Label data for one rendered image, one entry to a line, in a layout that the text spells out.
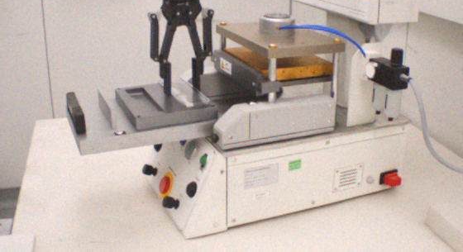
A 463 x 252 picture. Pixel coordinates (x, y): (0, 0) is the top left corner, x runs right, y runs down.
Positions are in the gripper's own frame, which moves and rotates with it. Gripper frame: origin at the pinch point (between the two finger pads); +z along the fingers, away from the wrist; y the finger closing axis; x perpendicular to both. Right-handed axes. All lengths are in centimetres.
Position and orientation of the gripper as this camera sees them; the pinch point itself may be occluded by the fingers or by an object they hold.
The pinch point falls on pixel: (181, 78)
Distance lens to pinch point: 113.1
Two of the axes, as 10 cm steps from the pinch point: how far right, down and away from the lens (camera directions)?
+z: -0.1, 9.3, 3.6
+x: 3.9, 3.4, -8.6
